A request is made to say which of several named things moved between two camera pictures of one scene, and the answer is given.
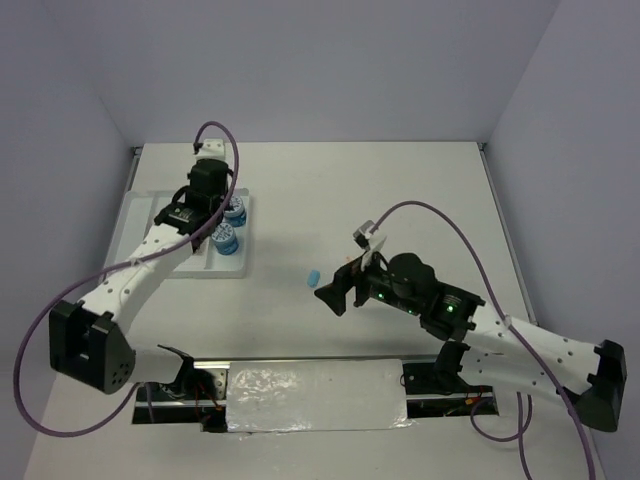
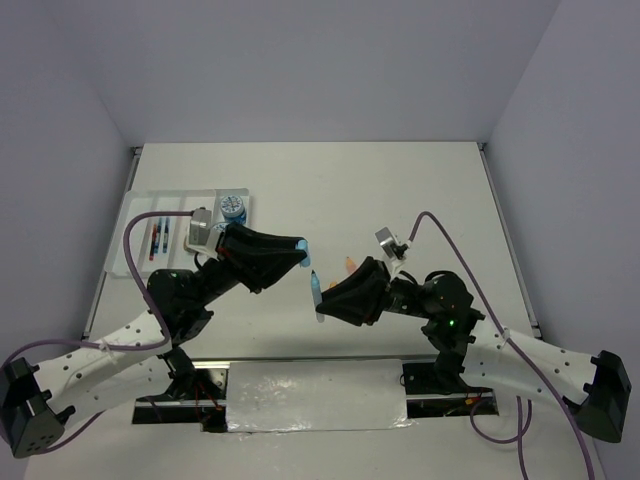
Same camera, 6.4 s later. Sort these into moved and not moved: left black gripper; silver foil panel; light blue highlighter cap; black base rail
Moved: light blue highlighter cap; left black gripper
Not moved: black base rail; silver foil panel
